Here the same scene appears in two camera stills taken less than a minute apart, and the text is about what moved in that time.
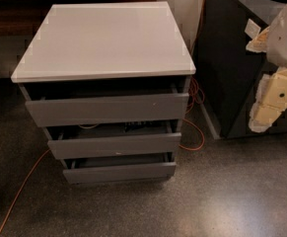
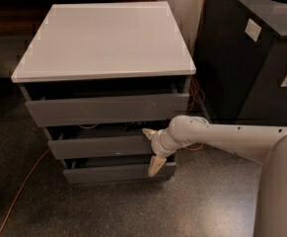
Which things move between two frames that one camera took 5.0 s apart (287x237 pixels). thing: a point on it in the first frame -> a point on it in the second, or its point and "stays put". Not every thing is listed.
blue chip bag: [143, 127] stays put
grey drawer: [68, 142] stays put
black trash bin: [226, 68] stays put
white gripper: [283, 44] -> [157, 144]
